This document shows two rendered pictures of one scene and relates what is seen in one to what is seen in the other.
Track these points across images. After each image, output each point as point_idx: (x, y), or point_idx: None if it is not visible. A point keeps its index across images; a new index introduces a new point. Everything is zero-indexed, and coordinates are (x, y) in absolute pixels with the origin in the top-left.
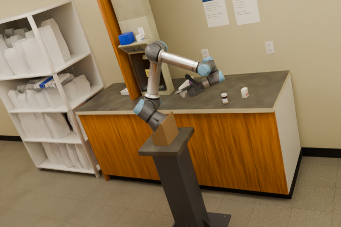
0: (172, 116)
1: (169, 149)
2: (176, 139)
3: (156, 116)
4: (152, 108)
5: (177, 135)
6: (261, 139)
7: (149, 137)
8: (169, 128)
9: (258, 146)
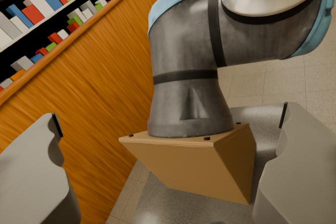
0: (203, 156)
1: (151, 195)
2: (203, 204)
3: (155, 97)
4: (169, 60)
5: (232, 203)
6: None
7: (233, 107)
8: (172, 169)
9: None
